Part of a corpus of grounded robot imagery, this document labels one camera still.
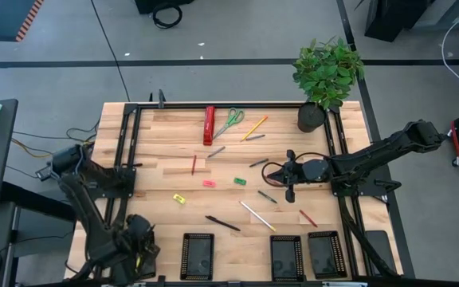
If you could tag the white pencil yellow tip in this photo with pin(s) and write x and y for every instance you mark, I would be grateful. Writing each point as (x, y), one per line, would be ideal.
(257, 216)

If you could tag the red stapler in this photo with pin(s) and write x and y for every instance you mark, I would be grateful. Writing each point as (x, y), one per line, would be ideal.
(209, 125)

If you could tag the black power adapter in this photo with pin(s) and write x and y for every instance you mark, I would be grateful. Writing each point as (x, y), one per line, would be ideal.
(44, 173)

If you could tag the yellow pencil orange eraser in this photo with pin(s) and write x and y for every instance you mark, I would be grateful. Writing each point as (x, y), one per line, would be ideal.
(254, 128)

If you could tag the black tablet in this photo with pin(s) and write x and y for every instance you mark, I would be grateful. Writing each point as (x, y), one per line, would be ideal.
(379, 249)

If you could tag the black box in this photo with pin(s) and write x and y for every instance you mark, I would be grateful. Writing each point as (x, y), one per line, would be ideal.
(146, 5)

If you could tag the green eraser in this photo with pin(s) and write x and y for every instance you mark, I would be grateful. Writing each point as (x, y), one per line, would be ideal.
(240, 181)

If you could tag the dark green crayon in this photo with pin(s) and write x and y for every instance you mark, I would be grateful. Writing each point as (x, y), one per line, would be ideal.
(259, 162)
(267, 197)

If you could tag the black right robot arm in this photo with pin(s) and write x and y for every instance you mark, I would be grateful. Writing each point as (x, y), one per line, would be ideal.
(373, 153)

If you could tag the black pen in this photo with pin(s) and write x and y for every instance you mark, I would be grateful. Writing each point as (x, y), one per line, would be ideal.
(222, 223)

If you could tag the black aluminium table frame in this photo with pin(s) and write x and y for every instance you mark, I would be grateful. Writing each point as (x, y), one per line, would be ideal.
(253, 105)

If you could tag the green plant in black pot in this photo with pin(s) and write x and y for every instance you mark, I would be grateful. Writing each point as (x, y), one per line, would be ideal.
(325, 75)

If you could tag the black table clamp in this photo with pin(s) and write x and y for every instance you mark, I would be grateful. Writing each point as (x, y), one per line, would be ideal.
(161, 278)

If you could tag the silver frame bracket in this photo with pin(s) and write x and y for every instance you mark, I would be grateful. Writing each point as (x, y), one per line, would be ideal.
(345, 284)

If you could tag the black mat orange striped edge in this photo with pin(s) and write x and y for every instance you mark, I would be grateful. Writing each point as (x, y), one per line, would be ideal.
(2, 20)

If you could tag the grey crayon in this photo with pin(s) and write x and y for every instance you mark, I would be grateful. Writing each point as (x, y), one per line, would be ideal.
(216, 152)
(255, 137)

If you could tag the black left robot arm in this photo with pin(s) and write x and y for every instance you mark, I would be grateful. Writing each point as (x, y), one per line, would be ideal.
(90, 223)

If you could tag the black equipment cabinet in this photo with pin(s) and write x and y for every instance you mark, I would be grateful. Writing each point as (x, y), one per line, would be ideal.
(393, 16)

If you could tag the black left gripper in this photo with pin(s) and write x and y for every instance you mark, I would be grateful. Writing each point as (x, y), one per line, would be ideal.
(142, 239)

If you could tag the pink eraser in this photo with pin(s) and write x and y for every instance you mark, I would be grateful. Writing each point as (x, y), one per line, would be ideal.
(209, 183)

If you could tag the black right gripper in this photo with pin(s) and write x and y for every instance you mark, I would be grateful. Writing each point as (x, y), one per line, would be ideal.
(301, 172)

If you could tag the red crayon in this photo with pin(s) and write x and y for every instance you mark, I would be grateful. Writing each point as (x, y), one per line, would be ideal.
(308, 218)
(193, 164)

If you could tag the black frame clamp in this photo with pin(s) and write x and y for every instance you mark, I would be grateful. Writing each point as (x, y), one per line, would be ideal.
(161, 99)

